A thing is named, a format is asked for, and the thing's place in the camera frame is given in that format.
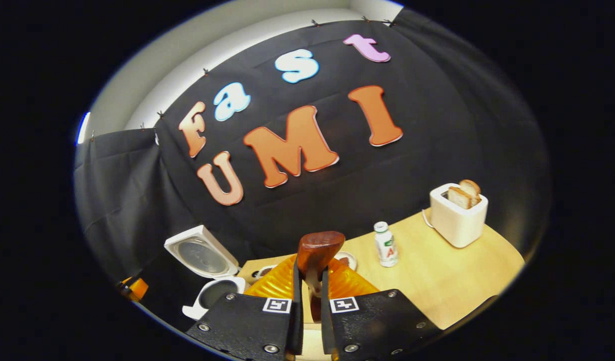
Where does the white round plate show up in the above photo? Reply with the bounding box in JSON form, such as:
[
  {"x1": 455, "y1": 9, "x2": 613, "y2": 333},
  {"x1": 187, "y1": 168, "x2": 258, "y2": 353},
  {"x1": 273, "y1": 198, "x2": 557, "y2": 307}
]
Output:
[{"x1": 332, "y1": 251, "x2": 358, "y2": 271}]

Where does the white toaster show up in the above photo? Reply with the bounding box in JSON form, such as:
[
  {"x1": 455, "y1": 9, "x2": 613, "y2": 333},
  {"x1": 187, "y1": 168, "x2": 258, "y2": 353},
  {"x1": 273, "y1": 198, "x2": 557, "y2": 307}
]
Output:
[{"x1": 429, "y1": 183, "x2": 489, "y2": 249}]

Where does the black backdrop cloth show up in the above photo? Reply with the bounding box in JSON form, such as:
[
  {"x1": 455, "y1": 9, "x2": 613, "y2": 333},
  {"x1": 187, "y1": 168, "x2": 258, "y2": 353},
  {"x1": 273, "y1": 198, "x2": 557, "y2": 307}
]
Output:
[{"x1": 73, "y1": 8, "x2": 551, "y2": 321}]

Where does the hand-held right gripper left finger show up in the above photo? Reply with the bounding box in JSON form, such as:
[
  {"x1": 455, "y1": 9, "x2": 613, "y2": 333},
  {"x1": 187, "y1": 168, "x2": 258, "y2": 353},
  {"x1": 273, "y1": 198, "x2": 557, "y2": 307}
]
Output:
[{"x1": 184, "y1": 253, "x2": 304, "y2": 361}]

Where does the white rice cooker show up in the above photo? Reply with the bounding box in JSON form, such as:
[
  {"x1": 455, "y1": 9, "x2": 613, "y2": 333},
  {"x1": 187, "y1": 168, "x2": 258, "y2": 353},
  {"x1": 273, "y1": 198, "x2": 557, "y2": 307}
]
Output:
[{"x1": 163, "y1": 225, "x2": 247, "y2": 321}]

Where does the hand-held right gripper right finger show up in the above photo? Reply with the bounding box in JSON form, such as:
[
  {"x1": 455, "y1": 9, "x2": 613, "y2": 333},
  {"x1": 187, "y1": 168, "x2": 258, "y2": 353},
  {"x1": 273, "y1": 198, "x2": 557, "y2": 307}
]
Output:
[{"x1": 320, "y1": 257, "x2": 446, "y2": 361}]

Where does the white drink bottle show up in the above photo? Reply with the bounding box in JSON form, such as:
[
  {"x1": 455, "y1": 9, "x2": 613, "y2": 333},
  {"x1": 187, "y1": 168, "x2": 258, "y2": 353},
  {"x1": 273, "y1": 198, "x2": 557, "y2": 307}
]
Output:
[{"x1": 373, "y1": 221, "x2": 399, "y2": 268}]

